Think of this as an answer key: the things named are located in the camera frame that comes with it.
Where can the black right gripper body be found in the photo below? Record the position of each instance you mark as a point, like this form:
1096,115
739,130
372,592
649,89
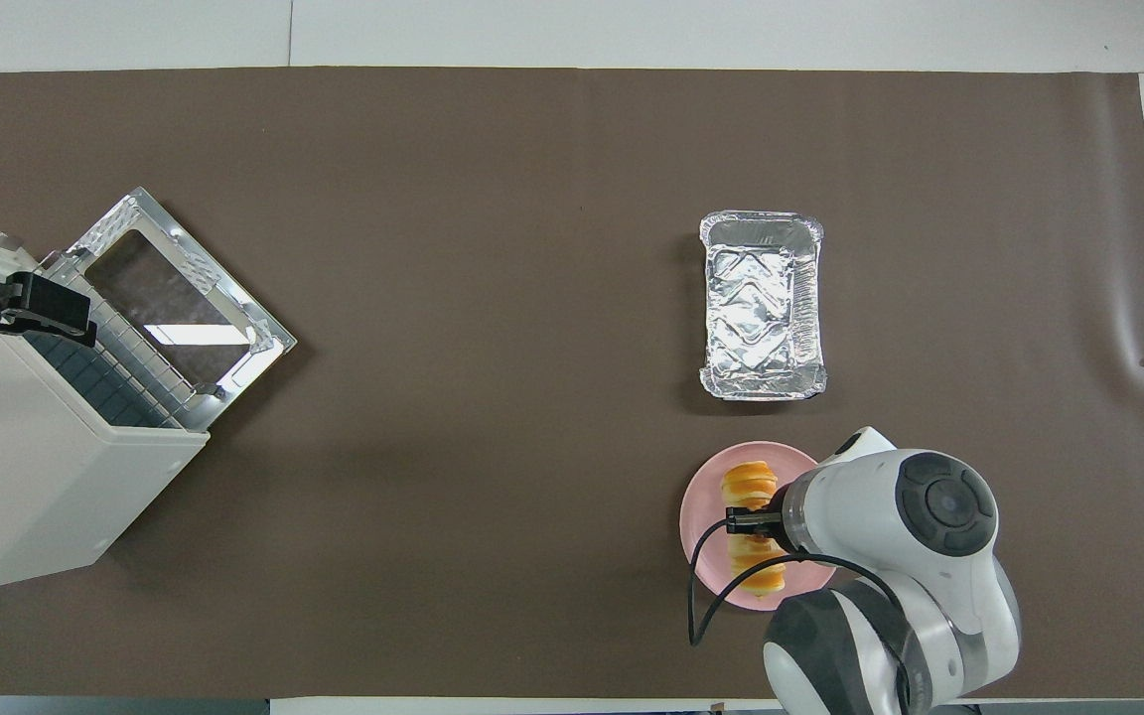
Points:
776,521

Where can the golden ridged bread loaf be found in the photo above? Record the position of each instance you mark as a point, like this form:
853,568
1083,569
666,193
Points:
749,484

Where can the aluminium foil tray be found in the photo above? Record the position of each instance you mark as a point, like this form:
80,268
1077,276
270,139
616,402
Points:
761,308

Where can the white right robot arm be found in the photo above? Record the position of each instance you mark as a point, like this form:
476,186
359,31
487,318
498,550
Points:
900,576

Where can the cream toaster oven body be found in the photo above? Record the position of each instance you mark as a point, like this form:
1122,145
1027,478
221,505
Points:
26,477

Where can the pink round plate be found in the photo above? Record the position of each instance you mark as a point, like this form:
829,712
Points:
706,541

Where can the brown table mat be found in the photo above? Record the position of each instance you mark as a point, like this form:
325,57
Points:
483,298

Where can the glass oven door silver frame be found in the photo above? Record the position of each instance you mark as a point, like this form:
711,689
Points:
120,214

